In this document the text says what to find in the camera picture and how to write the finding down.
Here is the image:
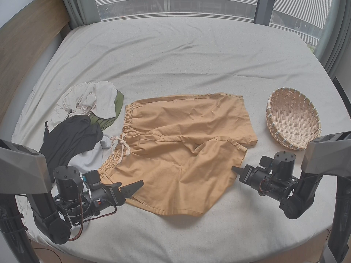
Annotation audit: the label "black garment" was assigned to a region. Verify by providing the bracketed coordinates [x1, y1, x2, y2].
[39, 116, 103, 182]

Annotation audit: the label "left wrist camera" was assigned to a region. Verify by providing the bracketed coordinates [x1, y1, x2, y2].
[82, 170, 105, 192]

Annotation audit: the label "tan shorts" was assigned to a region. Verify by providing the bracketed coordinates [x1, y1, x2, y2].
[98, 92, 259, 218]

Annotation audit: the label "white garment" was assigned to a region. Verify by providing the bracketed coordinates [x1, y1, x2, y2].
[53, 81, 118, 127]

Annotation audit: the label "green garment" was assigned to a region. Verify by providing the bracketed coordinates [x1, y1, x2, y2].
[89, 89, 124, 131]

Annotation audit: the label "light grey garment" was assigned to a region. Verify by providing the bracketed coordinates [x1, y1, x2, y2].
[67, 135, 116, 172]

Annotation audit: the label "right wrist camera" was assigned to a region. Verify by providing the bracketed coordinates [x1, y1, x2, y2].
[259, 155, 274, 170]

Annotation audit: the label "grey-green curtain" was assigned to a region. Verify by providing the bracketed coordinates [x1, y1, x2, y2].
[313, 0, 351, 79]
[47, 0, 102, 30]

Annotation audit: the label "bed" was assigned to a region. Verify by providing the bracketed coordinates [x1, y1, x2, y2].
[0, 0, 351, 263]

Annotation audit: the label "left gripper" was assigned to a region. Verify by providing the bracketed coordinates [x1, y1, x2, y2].
[91, 179, 145, 207]

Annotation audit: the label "round woven basket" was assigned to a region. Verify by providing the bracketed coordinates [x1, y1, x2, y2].
[265, 87, 322, 150]

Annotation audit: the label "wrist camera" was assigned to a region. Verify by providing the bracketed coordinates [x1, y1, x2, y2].
[259, 155, 274, 170]
[82, 170, 105, 192]

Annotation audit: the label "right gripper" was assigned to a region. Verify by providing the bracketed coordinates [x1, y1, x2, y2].
[232, 164, 272, 194]

